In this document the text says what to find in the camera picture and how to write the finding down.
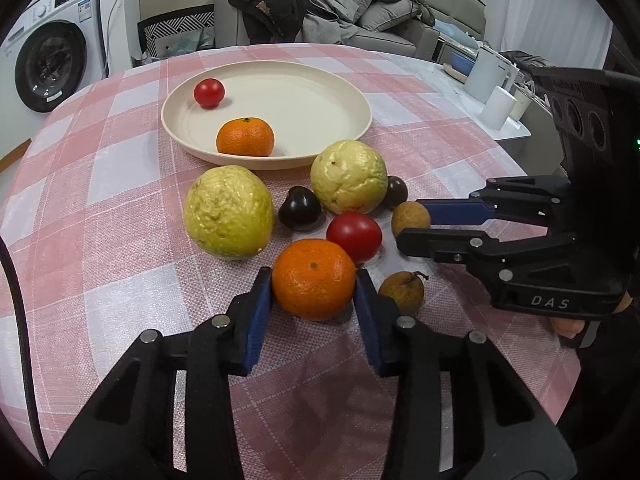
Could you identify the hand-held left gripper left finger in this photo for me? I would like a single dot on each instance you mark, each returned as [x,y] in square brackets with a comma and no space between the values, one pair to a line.
[257,320]

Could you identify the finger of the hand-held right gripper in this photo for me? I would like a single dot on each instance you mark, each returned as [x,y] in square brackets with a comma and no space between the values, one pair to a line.
[452,212]
[435,244]

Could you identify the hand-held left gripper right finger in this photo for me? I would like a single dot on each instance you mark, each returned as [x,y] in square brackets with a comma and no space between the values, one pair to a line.
[369,320]

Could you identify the brown longan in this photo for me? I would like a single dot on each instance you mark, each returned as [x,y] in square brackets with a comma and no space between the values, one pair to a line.
[401,291]
[410,218]

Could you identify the orange tangerine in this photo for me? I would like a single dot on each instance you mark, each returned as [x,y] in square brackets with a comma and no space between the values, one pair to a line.
[314,280]
[245,137]

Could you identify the large red tomato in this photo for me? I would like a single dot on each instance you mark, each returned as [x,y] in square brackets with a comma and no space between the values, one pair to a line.
[354,236]

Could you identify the pale yellow guava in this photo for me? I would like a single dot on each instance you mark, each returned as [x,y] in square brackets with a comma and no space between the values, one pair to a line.
[349,176]

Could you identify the large yellow-green guava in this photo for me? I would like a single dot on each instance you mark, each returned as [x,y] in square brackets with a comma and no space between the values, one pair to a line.
[229,212]

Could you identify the cream round plate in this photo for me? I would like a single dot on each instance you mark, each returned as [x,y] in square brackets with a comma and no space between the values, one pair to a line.
[300,105]

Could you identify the small red cherry tomato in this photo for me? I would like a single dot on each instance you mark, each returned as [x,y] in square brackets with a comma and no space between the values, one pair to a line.
[209,93]

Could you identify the person's right forearm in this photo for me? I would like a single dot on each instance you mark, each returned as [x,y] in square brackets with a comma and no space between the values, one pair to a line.
[605,385]

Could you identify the person's right hand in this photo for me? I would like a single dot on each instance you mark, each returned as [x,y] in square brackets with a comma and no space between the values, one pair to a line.
[567,327]

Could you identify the white cup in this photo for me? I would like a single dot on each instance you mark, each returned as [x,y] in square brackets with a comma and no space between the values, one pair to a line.
[521,106]
[497,107]

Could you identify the blue container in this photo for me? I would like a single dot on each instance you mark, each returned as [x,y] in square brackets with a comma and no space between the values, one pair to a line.
[460,60]

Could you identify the dark padded jacket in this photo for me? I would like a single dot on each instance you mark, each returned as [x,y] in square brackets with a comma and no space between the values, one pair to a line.
[525,62]

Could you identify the light blue cloth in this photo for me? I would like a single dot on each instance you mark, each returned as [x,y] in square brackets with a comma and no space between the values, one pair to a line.
[457,35]

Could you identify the grey sofa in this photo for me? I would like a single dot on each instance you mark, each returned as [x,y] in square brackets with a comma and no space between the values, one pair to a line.
[390,35]

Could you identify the pink checkered tablecloth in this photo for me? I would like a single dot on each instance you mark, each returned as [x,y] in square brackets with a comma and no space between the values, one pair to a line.
[125,160]

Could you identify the grey blanket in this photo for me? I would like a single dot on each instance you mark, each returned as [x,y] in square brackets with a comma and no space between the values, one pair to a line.
[327,27]

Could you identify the black jacket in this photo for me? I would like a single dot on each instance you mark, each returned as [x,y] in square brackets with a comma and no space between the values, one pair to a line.
[265,5]

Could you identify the black white patterned bag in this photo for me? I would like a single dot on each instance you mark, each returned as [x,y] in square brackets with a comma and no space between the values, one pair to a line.
[175,25]

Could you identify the white washing machine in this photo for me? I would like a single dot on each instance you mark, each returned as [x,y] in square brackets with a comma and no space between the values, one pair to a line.
[50,60]

